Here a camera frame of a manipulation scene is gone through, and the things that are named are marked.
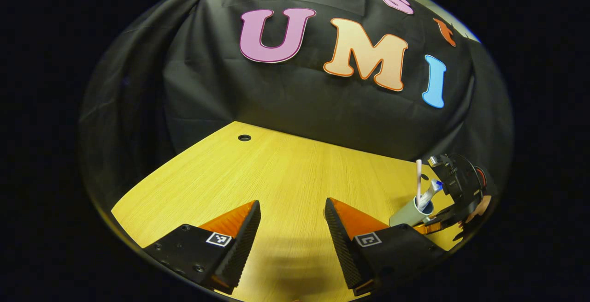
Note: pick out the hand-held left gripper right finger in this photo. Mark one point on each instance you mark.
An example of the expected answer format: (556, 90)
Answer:
(345, 251)

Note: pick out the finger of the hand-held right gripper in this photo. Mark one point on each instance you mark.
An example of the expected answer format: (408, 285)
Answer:
(445, 221)

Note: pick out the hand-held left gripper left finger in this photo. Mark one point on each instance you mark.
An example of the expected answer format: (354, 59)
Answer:
(242, 253)

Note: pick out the white toothpaste tube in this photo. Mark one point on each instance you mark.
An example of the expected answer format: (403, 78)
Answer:
(428, 196)

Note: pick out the white toothbrush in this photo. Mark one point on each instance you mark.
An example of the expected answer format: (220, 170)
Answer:
(419, 177)

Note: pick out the wooden desktop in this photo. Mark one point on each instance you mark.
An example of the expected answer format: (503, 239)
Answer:
(258, 168)

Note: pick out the black backdrop cloth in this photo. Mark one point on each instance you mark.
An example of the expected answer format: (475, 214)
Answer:
(276, 99)

